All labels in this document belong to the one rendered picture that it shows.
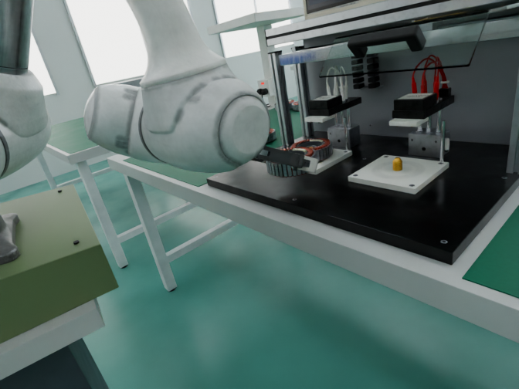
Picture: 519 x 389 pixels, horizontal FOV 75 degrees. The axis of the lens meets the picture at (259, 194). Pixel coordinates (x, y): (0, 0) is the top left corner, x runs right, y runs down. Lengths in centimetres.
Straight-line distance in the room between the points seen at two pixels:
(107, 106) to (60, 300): 31
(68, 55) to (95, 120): 474
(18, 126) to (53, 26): 452
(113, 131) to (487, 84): 79
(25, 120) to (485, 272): 79
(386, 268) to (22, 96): 69
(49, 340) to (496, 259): 66
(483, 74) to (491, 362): 93
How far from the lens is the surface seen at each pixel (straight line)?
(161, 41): 40
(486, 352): 148
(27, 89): 77
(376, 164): 82
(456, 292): 52
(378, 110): 107
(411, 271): 54
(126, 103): 50
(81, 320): 63
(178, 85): 37
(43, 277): 61
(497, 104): 95
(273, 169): 71
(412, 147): 90
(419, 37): 55
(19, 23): 76
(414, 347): 144
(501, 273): 55
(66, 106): 518
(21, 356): 65
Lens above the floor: 107
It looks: 23 degrees down
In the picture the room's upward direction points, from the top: 11 degrees counter-clockwise
